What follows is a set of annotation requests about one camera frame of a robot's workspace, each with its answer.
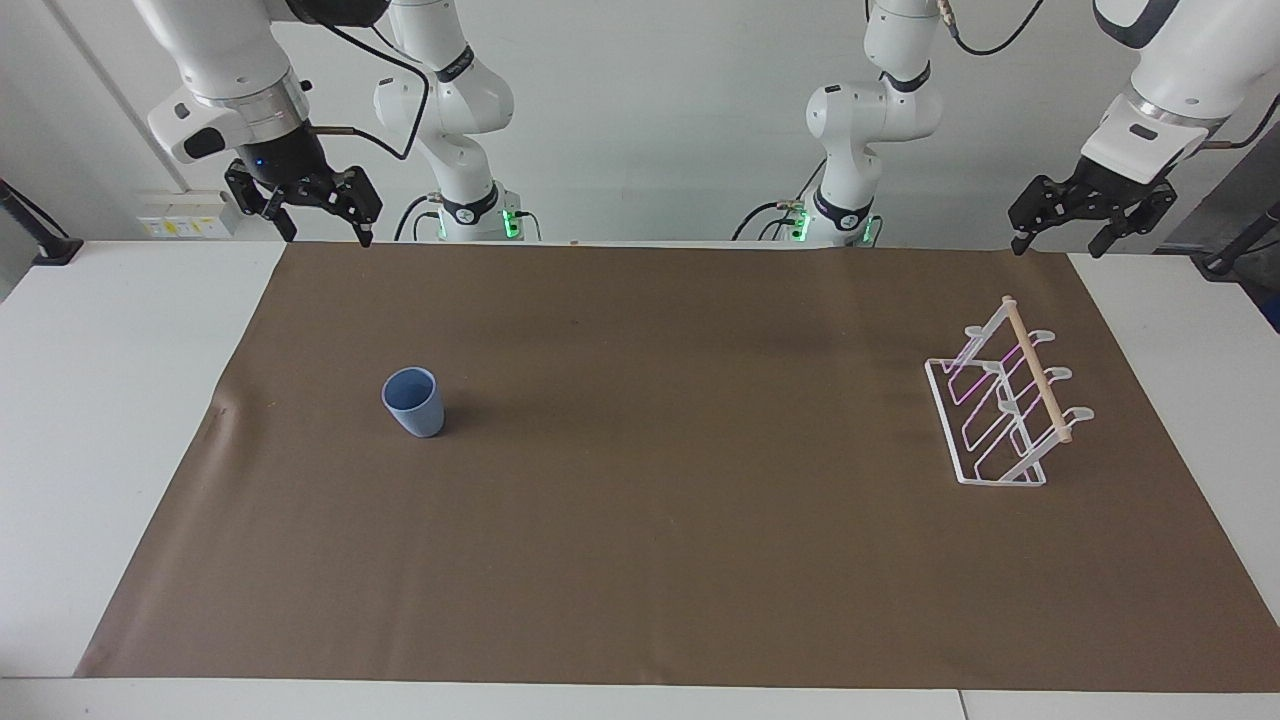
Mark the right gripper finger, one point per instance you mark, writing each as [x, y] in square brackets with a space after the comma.
[352, 200]
[262, 203]

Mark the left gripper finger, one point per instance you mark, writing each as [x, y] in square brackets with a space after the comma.
[1135, 215]
[1042, 208]

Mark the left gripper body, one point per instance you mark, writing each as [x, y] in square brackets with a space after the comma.
[1118, 183]

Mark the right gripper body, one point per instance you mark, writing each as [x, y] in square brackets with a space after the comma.
[287, 160]

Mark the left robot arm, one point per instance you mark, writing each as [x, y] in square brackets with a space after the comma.
[865, 110]

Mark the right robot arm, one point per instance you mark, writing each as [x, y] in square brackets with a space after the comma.
[225, 55]

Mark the blue cup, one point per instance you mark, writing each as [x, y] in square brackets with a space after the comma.
[414, 402]

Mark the black stand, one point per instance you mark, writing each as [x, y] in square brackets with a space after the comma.
[1240, 245]
[40, 235]

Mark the white wall socket strip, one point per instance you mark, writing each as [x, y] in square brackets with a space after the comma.
[185, 220]

